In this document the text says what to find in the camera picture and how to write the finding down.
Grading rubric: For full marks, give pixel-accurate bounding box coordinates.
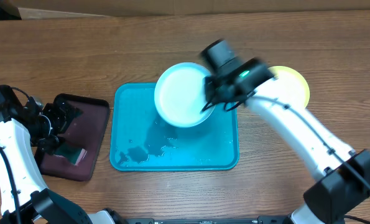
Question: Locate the light blue plate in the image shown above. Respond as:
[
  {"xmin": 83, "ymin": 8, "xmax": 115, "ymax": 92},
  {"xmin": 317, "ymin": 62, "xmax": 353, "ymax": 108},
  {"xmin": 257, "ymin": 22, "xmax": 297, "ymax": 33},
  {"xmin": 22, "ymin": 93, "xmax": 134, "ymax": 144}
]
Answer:
[{"xmin": 154, "ymin": 62, "xmax": 214, "ymax": 128}]

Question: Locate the green pink sponge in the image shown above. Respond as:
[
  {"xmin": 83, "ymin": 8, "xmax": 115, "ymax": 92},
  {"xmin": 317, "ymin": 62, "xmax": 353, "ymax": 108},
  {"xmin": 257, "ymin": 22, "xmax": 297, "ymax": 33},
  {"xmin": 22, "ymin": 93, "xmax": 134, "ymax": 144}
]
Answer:
[{"xmin": 54, "ymin": 143, "xmax": 87, "ymax": 166}]

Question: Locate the yellow plate with stain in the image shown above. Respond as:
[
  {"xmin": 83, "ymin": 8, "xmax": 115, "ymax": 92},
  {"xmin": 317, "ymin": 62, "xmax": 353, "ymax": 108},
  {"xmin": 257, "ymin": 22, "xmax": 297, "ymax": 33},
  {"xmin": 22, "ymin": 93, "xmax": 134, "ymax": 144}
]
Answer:
[{"xmin": 269, "ymin": 66, "xmax": 310, "ymax": 108}]

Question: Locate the black water tray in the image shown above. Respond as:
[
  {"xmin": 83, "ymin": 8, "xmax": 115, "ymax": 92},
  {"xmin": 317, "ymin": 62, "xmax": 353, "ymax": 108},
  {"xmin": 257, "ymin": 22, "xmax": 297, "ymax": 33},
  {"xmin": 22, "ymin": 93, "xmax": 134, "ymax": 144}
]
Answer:
[{"xmin": 35, "ymin": 93, "xmax": 110, "ymax": 182}]

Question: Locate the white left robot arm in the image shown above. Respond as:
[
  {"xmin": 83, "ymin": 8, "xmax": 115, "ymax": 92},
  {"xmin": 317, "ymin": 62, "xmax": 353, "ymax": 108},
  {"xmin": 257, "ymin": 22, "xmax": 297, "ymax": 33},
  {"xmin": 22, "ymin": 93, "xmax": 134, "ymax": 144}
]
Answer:
[{"xmin": 0, "ymin": 85, "xmax": 122, "ymax": 223}]

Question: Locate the blue plastic tray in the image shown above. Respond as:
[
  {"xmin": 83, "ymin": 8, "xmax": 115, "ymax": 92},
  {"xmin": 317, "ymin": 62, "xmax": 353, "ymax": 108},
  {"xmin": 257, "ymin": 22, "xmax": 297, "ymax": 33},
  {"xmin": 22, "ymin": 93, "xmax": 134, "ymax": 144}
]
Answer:
[{"xmin": 109, "ymin": 83, "xmax": 239, "ymax": 172}]

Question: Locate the brown cardboard back wall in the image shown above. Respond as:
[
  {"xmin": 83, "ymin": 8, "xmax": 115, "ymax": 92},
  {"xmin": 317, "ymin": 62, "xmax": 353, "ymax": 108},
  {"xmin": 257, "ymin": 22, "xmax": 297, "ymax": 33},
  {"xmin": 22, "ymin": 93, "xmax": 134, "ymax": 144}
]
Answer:
[{"xmin": 0, "ymin": 0, "xmax": 370, "ymax": 17}]

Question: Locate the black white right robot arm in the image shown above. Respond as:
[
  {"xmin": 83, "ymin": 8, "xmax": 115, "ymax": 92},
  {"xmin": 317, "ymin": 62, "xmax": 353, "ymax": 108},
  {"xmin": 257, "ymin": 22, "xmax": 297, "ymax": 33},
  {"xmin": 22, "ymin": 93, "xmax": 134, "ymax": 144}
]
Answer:
[{"xmin": 201, "ymin": 39, "xmax": 370, "ymax": 223}]

